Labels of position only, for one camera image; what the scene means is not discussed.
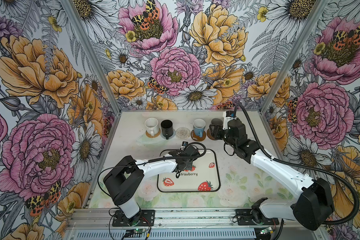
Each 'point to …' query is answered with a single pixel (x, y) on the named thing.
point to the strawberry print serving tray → (204, 175)
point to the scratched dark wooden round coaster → (196, 138)
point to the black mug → (167, 128)
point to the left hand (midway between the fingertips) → (183, 165)
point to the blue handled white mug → (199, 126)
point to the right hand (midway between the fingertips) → (213, 130)
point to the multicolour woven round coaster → (183, 133)
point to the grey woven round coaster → (170, 137)
